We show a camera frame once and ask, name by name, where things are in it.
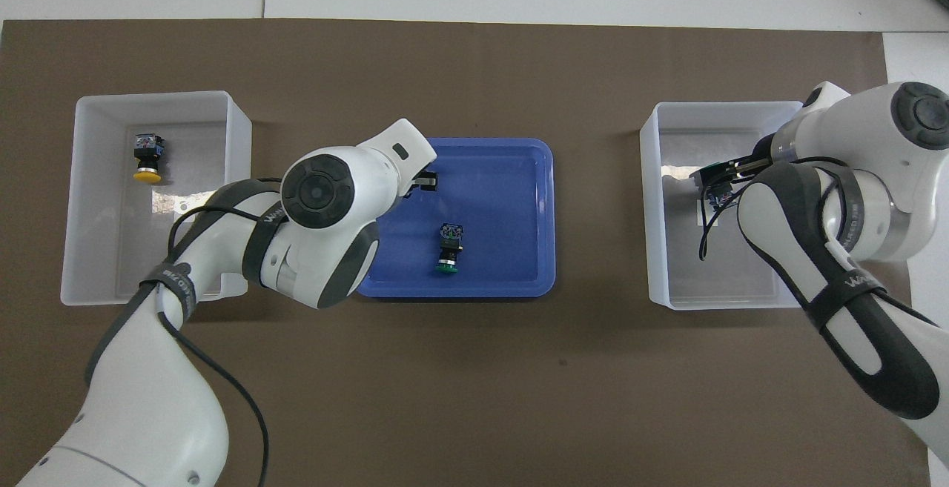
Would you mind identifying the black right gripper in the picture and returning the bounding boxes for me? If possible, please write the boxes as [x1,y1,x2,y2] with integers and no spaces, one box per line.
[730,133,787,178]

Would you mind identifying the green push button switch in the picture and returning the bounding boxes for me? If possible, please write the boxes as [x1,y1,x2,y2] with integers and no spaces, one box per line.
[690,162,736,210]
[434,222,465,276]

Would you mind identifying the yellow push button switch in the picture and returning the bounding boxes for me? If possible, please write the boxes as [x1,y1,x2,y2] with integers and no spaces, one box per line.
[132,133,165,185]

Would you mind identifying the blue plastic tray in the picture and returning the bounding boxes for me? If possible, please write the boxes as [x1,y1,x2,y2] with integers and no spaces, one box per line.
[354,137,557,300]

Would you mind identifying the translucent white plastic box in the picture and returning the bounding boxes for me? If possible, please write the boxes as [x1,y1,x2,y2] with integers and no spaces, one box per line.
[640,101,827,311]
[61,90,253,307]

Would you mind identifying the brown table mat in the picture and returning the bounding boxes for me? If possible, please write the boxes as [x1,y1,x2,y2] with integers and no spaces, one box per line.
[0,19,931,487]

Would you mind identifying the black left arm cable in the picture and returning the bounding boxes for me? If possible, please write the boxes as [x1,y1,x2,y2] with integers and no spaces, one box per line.
[157,179,282,487]

